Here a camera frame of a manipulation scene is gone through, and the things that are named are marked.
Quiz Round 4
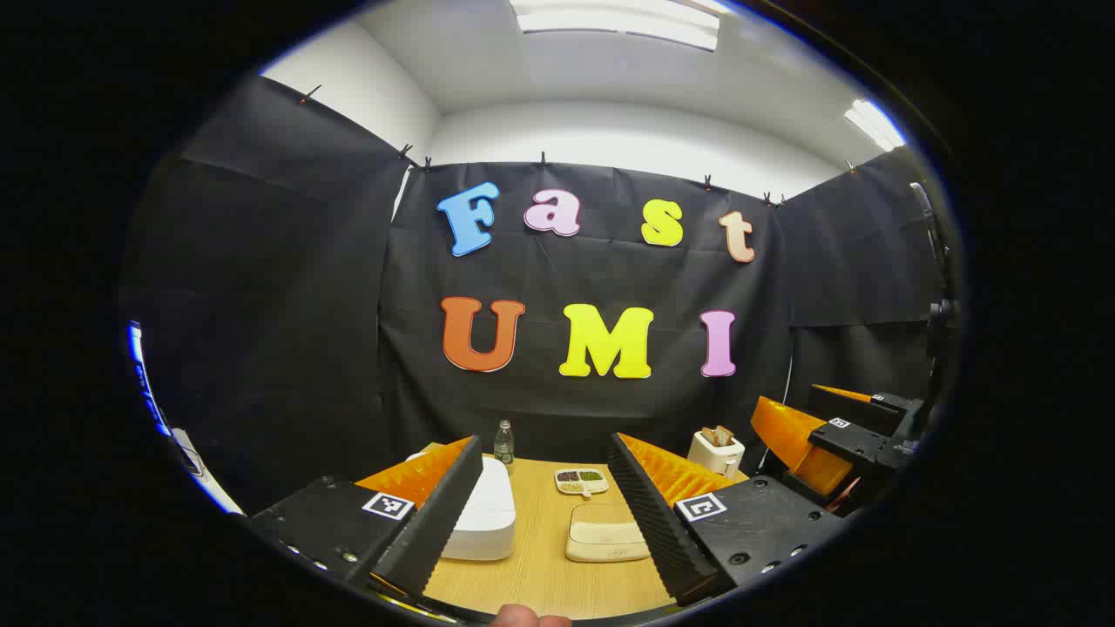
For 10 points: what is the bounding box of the white divided bean tray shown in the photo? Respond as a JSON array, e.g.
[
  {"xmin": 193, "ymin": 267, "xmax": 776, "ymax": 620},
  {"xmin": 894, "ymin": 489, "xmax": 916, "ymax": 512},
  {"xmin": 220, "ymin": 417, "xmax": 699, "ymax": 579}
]
[{"xmin": 555, "ymin": 468, "xmax": 609, "ymax": 497}]

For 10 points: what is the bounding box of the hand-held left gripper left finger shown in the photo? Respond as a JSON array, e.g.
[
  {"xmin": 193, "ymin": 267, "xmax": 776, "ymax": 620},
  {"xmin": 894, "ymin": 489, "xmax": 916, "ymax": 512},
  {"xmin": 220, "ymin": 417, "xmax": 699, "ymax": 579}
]
[{"xmin": 248, "ymin": 434, "xmax": 485, "ymax": 602}]

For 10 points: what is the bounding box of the row of black cloth clips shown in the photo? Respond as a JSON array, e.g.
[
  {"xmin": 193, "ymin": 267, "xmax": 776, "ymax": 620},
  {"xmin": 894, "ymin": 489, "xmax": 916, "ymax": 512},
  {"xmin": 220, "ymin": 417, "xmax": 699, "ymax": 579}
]
[{"xmin": 296, "ymin": 84, "xmax": 859, "ymax": 210}]

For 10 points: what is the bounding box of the clear container of rice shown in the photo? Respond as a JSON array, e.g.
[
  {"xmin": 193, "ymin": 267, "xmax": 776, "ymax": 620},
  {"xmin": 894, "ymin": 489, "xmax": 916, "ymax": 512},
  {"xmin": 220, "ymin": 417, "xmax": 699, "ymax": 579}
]
[{"xmin": 564, "ymin": 502, "xmax": 652, "ymax": 563}]

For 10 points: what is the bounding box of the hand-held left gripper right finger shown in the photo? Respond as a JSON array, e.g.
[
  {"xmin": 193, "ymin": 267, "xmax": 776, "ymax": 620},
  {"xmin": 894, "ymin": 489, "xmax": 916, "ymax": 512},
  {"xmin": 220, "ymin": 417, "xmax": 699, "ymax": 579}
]
[{"xmin": 607, "ymin": 431, "xmax": 848, "ymax": 608}]

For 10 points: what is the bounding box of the black backdrop cloth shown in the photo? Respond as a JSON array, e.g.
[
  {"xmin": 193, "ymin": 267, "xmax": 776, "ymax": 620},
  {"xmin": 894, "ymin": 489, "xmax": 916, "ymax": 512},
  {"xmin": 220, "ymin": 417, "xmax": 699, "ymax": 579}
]
[{"xmin": 122, "ymin": 74, "xmax": 959, "ymax": 515}]

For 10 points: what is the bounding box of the computer monitor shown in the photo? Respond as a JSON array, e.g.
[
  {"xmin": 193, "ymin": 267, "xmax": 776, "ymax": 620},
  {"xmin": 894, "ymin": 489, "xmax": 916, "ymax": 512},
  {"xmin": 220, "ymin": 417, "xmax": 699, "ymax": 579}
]
[{"xmin": 126, "ymin": 320, "xmax": 171, "ymax": 436}]

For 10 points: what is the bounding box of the white toaster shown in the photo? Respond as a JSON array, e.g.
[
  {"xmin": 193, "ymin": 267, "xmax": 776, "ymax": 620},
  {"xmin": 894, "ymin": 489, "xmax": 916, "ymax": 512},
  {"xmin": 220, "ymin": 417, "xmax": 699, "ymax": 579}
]
[{"xmin": 687, "ymin": 427, "xmax": 747, "ymax": 478}]

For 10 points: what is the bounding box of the ceiling light panel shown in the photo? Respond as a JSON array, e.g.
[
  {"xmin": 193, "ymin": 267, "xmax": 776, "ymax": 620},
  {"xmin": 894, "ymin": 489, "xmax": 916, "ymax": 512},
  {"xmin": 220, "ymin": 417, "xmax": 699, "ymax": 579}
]
[{"xmin": 843, "ymin": 98, "xmax": 907, "ymax": 152}]

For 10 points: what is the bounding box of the white rice cooker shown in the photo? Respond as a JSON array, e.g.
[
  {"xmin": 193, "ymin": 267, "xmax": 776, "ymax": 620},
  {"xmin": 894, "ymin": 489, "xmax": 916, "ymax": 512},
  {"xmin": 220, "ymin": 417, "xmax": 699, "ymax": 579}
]
[{"xmin": 405, "ymin": 448, "xmax": 517, "ymax": 561}]

